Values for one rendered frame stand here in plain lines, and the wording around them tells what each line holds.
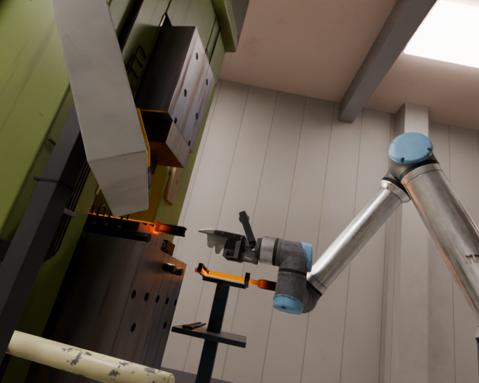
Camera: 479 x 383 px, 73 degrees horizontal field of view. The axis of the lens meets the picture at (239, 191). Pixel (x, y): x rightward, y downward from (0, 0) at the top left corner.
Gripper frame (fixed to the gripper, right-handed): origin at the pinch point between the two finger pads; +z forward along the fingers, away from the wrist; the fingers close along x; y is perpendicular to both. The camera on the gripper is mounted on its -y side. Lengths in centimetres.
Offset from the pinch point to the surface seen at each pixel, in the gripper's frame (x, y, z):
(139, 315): -7.8, 29.8, 11.3
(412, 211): 277, -124, -142
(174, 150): -5.8, -27.6, 17.6
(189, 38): -19, -69, 19
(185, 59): -18, -59, 18
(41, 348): -40, 38, 15
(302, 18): 148, -274, 4
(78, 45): -75, -9, 1
